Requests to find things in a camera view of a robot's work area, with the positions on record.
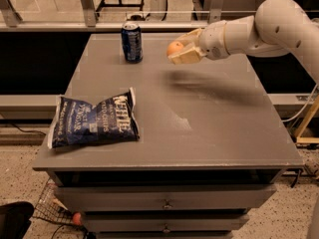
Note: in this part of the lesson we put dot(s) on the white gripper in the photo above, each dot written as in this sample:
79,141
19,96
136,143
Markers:
212,40

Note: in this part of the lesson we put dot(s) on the orange fruit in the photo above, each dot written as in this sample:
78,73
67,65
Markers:
174,47

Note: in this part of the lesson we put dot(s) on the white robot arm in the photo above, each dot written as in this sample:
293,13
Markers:
277,28

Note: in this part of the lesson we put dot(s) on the blue pepsi can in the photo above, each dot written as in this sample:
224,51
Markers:
132,42

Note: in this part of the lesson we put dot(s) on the grey drawer cabinet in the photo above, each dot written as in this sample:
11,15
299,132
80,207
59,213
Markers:
210,123

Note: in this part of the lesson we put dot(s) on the yellow wooden stand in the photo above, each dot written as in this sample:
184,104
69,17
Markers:
298,133

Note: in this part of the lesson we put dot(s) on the blue kettle chips bag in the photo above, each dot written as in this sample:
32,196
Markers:
79,122

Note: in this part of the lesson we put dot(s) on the upper drawer knob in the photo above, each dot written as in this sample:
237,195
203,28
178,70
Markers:
167,205

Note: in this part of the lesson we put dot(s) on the drawer knob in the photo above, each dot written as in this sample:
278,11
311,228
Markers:
166,230
167,205

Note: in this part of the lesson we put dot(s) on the lower grey drawer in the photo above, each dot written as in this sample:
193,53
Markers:
176,222

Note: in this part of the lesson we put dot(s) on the grey drawer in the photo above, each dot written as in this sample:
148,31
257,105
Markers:
176,222
151,198

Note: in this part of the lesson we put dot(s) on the lower drawer knob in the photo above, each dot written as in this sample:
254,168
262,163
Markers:
166,230

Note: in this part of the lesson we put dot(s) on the upper grey drawer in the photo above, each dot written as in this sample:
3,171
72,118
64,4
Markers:
151,198

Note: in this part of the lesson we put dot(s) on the small orange ball on floor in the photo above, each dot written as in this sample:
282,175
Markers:
77,219

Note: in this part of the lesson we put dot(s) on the black chair corner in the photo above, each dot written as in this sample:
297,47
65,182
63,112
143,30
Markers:
15,219

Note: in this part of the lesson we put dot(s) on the metal window rail frame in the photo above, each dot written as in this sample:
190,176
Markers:
109,15

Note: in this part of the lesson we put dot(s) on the wire basket on floor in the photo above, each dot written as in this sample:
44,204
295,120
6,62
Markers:
49,208

